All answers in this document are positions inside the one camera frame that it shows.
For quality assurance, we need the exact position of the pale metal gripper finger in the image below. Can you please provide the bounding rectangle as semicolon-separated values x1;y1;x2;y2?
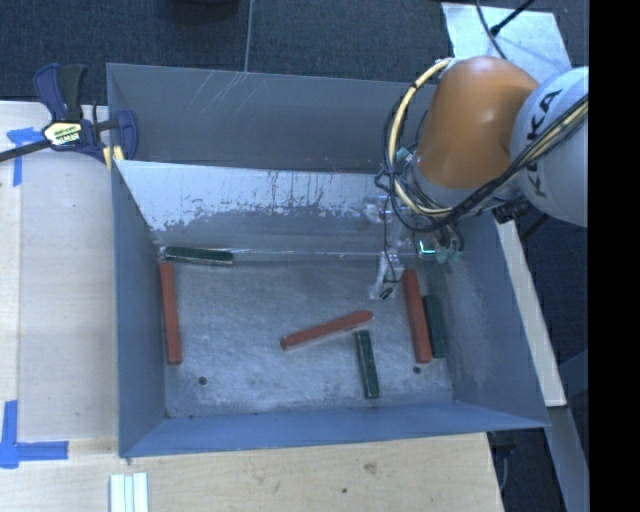
361;197;392;226
370;252;405;302

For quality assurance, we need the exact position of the red-brown flat block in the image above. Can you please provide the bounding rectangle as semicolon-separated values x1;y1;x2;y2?
400;268;434;365
279;309;375;353
158;261;184;367

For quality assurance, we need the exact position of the dark green flat block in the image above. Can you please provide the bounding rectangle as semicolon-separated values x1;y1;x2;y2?
163;244;236;267
422;294;449;360
352;329;382;401

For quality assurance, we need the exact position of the grey metal bin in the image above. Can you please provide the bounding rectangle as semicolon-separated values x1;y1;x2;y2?
104;62;554;460

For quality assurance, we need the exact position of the pale wood flat board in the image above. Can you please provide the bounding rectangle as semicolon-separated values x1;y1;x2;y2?
17;149;121;445

